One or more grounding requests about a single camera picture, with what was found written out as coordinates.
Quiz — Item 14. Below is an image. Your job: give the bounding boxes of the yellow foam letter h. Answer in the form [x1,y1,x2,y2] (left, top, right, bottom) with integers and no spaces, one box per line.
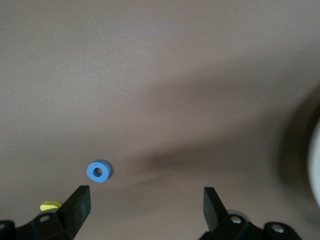
[39,201,63,211]

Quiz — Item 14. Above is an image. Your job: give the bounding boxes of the blue foam letter o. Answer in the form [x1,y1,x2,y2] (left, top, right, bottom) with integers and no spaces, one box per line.
[86,159,113,184]

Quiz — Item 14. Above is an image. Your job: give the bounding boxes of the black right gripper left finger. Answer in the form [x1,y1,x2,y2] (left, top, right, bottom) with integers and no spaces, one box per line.
[0,185,92,240]

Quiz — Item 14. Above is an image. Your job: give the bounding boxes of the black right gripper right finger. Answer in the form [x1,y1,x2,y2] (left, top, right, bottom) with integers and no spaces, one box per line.
[199,186,301,240]

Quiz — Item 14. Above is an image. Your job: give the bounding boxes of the beige round plate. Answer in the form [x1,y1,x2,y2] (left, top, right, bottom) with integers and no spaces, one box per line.
[306,117,320,208]

